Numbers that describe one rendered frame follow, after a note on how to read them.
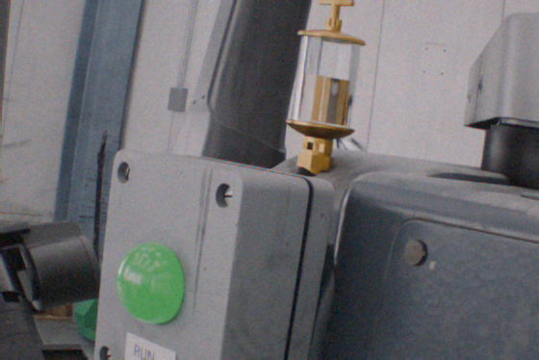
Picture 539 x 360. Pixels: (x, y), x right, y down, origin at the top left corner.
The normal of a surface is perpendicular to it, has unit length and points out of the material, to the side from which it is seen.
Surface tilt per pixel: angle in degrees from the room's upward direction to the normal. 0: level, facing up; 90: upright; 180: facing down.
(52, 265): 63
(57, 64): 90
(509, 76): 90
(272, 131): 58
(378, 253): 90
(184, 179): 90
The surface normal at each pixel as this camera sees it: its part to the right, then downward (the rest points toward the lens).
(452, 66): -0.72, -0.07
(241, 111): 0.51, -0.42
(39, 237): 0.29, -0.56
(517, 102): -0.87, -0.10
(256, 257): 0.68, 0.14
